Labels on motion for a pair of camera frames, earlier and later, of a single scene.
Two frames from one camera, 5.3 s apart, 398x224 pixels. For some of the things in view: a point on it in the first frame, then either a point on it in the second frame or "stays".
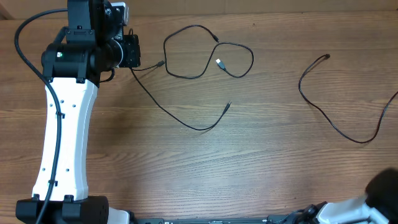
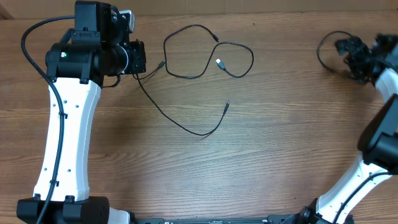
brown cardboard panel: (159, 7) stays
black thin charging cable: (217, 61) stays
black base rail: (276, 219) stays
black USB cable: (163, 108) -> (160, 65)
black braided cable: (299, 86) -> (322, 39)
